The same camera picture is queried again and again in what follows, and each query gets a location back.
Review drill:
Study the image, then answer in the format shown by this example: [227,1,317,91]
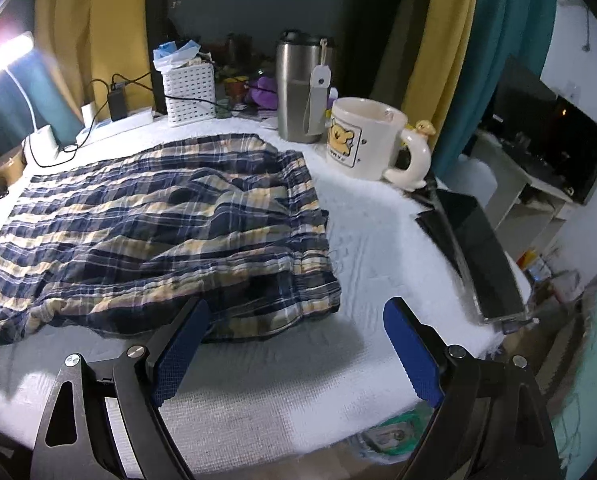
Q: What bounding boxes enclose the blue plaid pants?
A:
[0,133,342,346]

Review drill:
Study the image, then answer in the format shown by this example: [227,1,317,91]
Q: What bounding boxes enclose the black tablet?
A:
[417,188,525,323]

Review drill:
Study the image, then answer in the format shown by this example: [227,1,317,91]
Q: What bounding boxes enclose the white shelf unit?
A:
[471,129,579,260]

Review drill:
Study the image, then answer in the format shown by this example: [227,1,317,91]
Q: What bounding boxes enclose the cardboard box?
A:
[0,146,26,188]

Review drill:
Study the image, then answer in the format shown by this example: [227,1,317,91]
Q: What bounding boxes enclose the black monitor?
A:
[480,55,597,205]

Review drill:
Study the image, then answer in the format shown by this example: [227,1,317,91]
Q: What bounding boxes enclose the white power strip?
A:
[76,107,154,146]

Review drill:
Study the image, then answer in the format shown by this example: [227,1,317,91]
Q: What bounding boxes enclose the white charger plug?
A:
[82,101,98,128]

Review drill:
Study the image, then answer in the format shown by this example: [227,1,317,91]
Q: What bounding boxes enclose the cream bear mug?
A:
[326,96,435,192]

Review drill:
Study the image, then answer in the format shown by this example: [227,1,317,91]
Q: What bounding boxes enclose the black power adapter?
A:
[108,84,128,122]

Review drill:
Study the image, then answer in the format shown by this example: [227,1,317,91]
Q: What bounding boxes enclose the white plastic basket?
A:
[163,63,217,127]

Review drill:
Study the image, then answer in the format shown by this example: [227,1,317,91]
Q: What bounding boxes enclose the purple cloth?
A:
[246,76,278,110]

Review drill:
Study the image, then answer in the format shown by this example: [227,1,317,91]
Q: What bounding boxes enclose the blue plastic bag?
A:
[153,40,200,74]

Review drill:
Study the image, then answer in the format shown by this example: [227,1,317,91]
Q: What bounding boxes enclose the white desk lamp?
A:
[0,32,58,154]

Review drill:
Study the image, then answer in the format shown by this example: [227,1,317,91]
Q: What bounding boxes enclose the yellow curtain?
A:
[35,0,477,129]

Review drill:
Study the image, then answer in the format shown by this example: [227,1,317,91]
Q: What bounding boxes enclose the stainless steel tumbler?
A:
[276,29,335,144]

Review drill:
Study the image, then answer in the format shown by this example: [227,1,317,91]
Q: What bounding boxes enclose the teal curtain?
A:
[0,0,556,174]

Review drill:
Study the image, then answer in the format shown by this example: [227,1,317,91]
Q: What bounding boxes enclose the black power cable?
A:
[25,71,240,168]

